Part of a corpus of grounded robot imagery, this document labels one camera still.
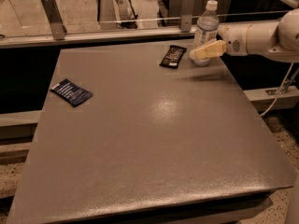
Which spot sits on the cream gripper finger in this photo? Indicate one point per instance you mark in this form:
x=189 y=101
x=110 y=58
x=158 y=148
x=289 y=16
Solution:
x=211 y=49

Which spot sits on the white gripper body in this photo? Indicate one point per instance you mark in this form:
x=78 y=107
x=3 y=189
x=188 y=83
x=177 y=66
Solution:
x=234 y=40

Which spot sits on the clear plastic water bottle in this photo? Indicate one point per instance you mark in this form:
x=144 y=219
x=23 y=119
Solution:
x=207 y=25

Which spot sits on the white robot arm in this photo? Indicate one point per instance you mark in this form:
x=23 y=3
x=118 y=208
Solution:
x=275 y=40

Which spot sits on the black rxbar chocolate wrapper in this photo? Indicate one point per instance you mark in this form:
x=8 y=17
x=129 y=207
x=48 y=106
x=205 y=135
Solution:
x=172 y=58

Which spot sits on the blue snack bar wrapper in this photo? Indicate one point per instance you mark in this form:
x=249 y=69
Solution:
x=71 y=93

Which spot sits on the right metal rail bracket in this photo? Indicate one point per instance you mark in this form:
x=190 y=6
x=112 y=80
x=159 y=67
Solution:
x=186 y=15

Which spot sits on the metal rail bracket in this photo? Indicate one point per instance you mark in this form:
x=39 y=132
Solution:
x=186 y=15
x=52 y=12

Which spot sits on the left metal rail bracket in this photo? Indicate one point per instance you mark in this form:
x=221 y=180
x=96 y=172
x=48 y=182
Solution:
x=52 y=12

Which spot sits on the horizontal metal rail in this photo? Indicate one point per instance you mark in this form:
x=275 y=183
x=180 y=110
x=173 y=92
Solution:
x=135 y=35

